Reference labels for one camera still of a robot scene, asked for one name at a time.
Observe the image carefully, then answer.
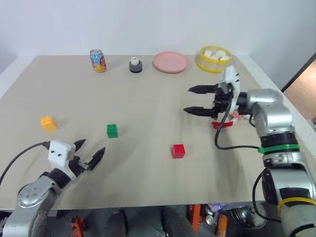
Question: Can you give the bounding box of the brown wooden board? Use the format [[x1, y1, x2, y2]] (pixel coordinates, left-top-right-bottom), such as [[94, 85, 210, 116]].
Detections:
[[281, 50, 316, 125]]

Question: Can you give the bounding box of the pink plate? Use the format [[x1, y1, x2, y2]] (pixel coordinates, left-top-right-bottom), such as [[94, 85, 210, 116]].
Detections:
[[152, 51, 191, 74]]

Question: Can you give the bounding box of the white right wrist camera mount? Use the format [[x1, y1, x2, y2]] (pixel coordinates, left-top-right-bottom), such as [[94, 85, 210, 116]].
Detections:
[[220, 65, 242, 122]]

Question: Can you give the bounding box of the dark rounded shape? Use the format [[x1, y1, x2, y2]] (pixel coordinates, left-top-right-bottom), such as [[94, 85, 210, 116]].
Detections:
[[160, 206, 196, 237], [105, 209, 129, 237]]

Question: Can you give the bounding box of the grey round egg holder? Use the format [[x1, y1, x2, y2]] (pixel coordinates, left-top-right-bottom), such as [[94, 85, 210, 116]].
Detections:
[[128, 60, 144, 74]]

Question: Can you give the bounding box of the yellow round basket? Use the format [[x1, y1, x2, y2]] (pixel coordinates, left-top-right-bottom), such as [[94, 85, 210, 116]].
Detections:
[[196, 45, 233, 74]]

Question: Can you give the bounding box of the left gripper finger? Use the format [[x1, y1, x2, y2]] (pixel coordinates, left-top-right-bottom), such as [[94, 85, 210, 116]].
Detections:
[[87, 147, 106, 171], [74, 139, 87, 157]]

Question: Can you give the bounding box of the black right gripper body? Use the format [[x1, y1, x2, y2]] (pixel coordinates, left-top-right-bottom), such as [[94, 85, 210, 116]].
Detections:
[[211, 82, 235, 119]]

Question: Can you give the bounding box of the red and white cord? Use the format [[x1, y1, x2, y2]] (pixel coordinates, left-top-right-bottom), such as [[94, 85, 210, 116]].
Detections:
[[211, 111, 248, 129]]

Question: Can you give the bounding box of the orange metal bracket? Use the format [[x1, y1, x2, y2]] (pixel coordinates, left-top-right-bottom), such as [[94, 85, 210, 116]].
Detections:
[[70, 215, 86, 237]]

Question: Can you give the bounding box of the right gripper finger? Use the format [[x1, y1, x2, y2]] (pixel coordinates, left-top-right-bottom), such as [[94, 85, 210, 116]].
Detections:
[[183, 106, 216, 119], [188, 84, 219, 95]]

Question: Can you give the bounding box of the orange metal post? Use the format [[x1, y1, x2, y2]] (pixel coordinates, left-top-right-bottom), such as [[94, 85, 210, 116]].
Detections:
[[189, 204, 201, 235]]

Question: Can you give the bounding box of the green toy cube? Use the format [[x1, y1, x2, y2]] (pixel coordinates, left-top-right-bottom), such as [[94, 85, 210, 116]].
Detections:
[[106, 123, 119, 139]]

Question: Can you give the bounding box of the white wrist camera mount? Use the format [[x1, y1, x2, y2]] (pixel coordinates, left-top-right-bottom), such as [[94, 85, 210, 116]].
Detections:
[[220, 65, 242, 122], [47, 139, 77, 180]]

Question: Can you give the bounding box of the purple package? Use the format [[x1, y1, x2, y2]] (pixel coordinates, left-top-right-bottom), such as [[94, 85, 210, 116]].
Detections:
[[206, 202, 223, 213]]

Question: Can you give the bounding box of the red toy cube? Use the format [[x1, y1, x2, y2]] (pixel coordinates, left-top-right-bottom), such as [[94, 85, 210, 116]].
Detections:
[[171, 144, 186, 159]]

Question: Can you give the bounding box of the black right elbow cable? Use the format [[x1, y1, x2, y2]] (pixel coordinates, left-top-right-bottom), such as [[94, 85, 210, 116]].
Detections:
[[251, 167, 282, 222]]

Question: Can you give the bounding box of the colourful drink can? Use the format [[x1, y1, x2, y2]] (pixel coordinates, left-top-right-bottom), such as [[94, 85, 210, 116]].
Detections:
[[89, 48, 108, 74]]

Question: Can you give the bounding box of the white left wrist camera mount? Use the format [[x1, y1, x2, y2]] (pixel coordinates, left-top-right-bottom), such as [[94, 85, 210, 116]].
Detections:
[[47, 139, 77, 180]]

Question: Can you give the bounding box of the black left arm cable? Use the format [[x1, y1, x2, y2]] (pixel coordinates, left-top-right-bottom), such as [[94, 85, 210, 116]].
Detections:
[[0, 141, 51, 186]]

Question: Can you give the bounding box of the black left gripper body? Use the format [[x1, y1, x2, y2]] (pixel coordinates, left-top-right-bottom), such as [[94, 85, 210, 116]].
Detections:
[[69, 156, 90, 178]]

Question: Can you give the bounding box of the orange can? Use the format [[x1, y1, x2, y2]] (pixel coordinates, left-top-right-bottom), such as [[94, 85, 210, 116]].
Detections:
[[215, 214, 229, 237]]

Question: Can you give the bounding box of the orange toy cube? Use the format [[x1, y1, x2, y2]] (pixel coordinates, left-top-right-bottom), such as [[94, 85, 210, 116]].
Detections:
[[40, 116, 59, 133]]

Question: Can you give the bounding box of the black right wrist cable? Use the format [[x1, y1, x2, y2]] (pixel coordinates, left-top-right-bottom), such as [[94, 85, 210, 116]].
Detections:
[[214, 98, 262, 150]]

